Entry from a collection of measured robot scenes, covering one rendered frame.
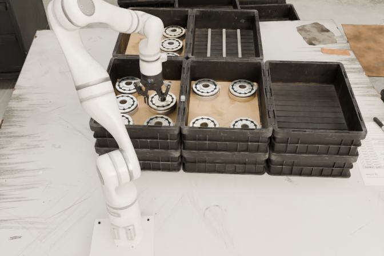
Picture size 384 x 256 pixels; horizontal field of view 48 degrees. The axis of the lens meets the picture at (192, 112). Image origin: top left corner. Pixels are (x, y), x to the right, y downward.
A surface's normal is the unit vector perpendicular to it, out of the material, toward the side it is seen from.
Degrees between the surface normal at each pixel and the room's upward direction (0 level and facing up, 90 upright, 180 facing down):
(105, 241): 4
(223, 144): 90
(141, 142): 90
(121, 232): 86
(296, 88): 0
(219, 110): 0
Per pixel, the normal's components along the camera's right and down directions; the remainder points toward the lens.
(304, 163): -0.05, 0.66
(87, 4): 0.83, -0.22
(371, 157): 0.00, -0.75
